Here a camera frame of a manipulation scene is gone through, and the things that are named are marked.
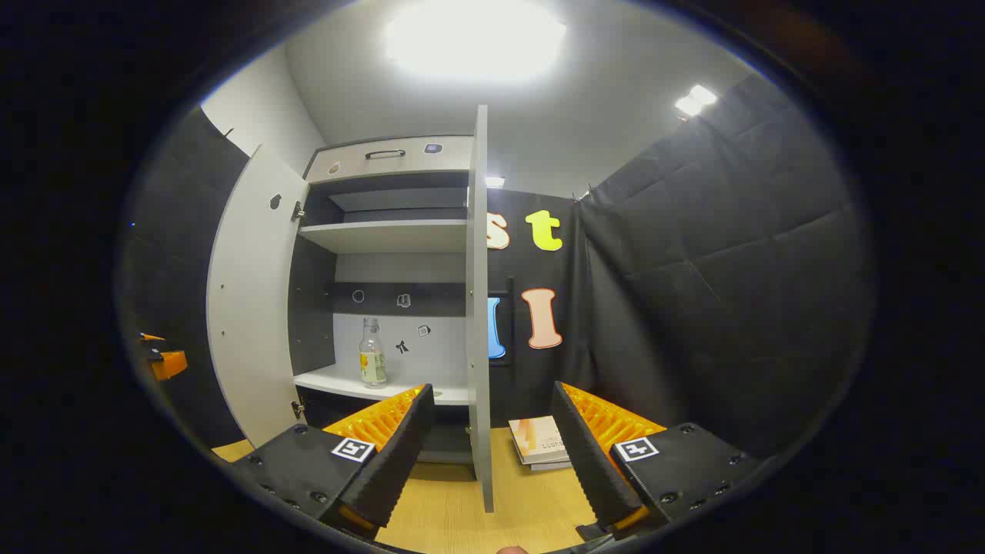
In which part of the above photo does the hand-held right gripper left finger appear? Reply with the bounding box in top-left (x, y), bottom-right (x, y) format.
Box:
top-left (231, 383), bottom-right (436, 539)

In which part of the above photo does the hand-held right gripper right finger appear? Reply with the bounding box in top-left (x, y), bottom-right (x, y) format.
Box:
top-left (550, 381), bottom-right (760, 541)

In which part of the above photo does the clear plastic bottle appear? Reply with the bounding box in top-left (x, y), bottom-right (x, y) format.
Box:
top-left (359, 318), bottom-right (388, 388)

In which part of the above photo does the grey cabinet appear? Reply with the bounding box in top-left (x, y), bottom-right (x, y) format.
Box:
top-left (289, 136), bottom-right (493, 466)

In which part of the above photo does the grey cabinet drawer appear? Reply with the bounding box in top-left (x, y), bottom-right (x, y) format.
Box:
top-left (306, 136), bottom-right (473, 184)

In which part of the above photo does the beige cover book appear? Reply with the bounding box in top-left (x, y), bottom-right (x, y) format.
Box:
top-left (508, 415), bottom-right (572, 466)

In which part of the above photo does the black backdrop cloth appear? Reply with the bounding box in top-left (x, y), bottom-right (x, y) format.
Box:
top-left (123, 73), bottom-right (875, 462)

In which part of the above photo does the small ceiling light panel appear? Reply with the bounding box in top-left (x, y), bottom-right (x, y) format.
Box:
top-left (675, 84), bottom-right (719, 118)

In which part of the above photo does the large ceiling light panel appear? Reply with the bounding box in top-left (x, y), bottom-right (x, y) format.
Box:
top-left (383, 0), bottom-right (568, 82)

